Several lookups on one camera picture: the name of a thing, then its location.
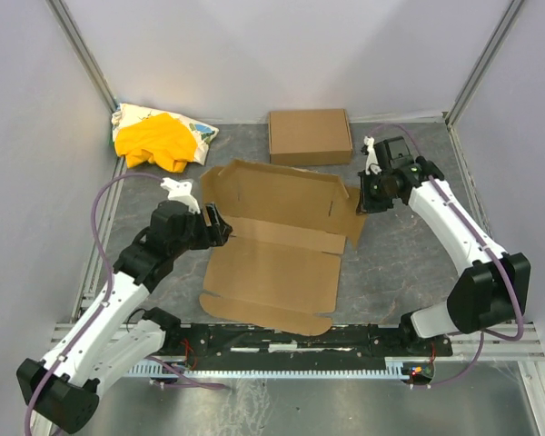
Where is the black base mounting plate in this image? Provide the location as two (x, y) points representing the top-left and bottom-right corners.
(158, 323), (452, 372)

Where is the folded cardboard box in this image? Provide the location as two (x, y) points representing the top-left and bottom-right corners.
(268, 109), (352, 166)

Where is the left aluminium corner post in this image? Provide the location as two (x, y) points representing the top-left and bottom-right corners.
(45, 0), (118, 113)

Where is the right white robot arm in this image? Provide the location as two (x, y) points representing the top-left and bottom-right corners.
(357, 136), (530, 341)

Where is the aluminium corner post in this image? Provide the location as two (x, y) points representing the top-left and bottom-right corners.
(45, 0), (118, 113)
(444, 0), (526, 128)

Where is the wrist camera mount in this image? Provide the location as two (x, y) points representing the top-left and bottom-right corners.
(361, 136), (382, 175)
(160, 177), (201, 213)

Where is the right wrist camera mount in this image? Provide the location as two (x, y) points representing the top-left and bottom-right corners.
(361, 136), (382, 175)

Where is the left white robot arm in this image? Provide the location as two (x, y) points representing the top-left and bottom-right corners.
(15, 200), (233, 434)

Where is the yellow cloth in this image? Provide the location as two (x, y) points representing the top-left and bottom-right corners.
(114, 114), (198, 173)

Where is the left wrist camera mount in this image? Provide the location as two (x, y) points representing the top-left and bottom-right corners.
(160, 177), (201, 213)

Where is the cardboard box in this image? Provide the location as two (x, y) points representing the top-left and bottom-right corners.
(199, 160), (365, 336)
(268, 109), (352, 166)

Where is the slotted cable duct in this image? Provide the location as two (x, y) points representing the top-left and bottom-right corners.
(126, 358), (413, 378)

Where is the right aluminium corner post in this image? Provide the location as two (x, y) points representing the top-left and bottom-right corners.
(444, 0), (526, 128)

